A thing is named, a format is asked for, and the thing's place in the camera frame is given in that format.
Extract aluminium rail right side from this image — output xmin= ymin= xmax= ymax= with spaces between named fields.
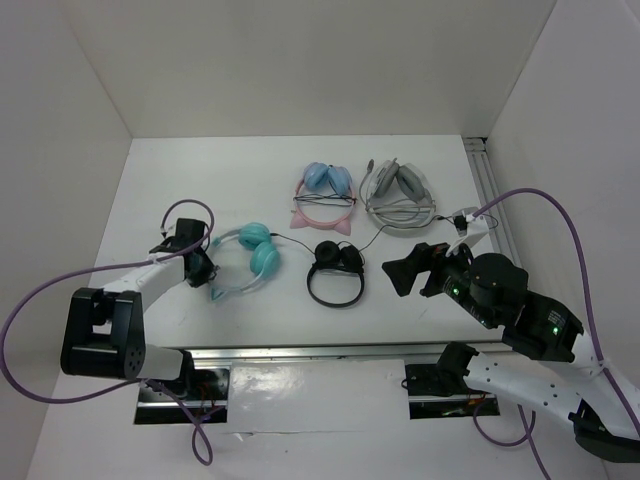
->
xmin=462 ymin=137 xmax=516 ymax=260

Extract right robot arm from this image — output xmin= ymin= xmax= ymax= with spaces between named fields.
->
xmin=382 ymin=243 xmax=639 ymax=464

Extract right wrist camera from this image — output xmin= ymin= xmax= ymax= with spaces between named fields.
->
xmin=446 ymin=207 xmax=490 ymax=257

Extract black headphone audio cable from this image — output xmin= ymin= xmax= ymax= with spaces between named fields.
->
xmin=272 ymin=212 xmax=501 ymax=261

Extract small black headphones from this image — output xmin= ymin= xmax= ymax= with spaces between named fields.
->
xmin=306 ymin=240 xmax=366 ymax=309

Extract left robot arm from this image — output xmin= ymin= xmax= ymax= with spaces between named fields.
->
xmin=60 ymin=218 xmax=215 ymax=399

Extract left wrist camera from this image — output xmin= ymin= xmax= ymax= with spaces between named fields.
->
xmin=149 ymin=227 xmax=191 ymax=255

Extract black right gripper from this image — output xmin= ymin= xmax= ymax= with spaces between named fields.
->
xmin=378 ymin=232 xmax=494 ymax=326

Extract teal cat-ear headphones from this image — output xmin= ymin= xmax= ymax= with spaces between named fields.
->
xmin=205 ymin=222 xmax=281 ymax=302

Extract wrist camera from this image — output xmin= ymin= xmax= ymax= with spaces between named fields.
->
xmin=149 ymin=227 xmax=191 ymax=255
xmin=446 ymin=207 xmax=490 ymax=257

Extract grey white headset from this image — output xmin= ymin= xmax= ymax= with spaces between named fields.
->
xmin=358 ymin=158 xmax=437 ymax=235

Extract pink blue cat-ear headphones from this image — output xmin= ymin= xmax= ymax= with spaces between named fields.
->
xmin=289 ymin=162 xmax=357 ymax=236

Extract aluminium rail front edge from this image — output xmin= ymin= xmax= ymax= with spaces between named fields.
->
xmin=189 ymin=339 xmax=544 ymax=362

